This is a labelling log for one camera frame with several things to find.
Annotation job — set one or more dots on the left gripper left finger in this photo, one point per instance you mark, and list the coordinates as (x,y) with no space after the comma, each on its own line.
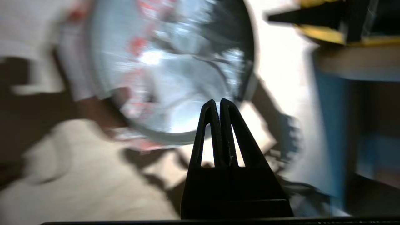
(203,190)

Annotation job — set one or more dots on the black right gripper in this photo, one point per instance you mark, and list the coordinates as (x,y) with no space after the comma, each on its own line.
(357,18)

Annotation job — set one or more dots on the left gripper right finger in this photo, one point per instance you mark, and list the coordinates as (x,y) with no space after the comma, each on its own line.
(256,190)

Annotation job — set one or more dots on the yellow plastic bag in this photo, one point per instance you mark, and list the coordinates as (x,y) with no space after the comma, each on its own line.
(322,32)

